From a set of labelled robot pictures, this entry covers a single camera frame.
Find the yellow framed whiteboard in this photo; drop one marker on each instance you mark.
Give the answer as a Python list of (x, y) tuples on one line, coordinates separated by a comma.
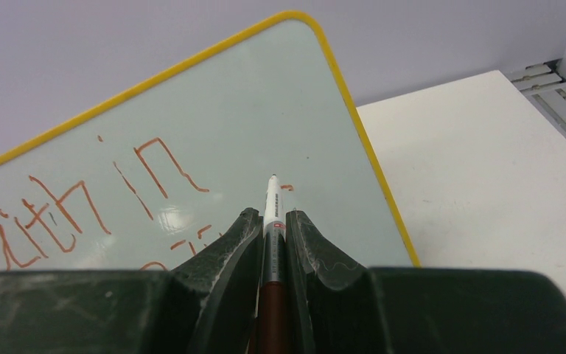
[(151, 177)]

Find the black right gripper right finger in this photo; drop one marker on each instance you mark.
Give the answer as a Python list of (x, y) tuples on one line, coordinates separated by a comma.
[(341, 306)]

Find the white whiteboard marker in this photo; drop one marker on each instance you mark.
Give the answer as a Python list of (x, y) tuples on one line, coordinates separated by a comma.
[(273, 329)]

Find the aluminium right side rail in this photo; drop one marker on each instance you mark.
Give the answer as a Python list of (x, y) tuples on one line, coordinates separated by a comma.
[(545, 89)]

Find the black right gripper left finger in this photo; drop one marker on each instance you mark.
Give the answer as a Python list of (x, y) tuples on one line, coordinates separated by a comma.
[(205, 305)]

